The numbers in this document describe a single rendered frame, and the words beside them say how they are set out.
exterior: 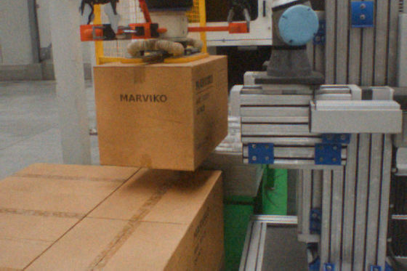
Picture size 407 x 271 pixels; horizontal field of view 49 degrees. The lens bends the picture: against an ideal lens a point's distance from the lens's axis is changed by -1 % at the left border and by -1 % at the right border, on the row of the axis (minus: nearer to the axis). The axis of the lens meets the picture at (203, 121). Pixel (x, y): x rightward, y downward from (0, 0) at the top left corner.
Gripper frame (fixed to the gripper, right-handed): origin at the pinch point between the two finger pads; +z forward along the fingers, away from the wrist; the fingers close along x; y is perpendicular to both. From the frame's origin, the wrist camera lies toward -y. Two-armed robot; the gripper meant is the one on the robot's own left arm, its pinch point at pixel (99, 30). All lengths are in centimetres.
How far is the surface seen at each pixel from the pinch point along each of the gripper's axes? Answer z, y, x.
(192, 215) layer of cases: 66, 18, -22
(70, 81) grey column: 34, 141, 101
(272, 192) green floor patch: 119, 187, -31
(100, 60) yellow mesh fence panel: 23, 191, 104
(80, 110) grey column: 54, 144, 96
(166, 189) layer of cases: 66, 42, -4
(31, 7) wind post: -61, 883, 665
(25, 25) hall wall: -18, 896, 696
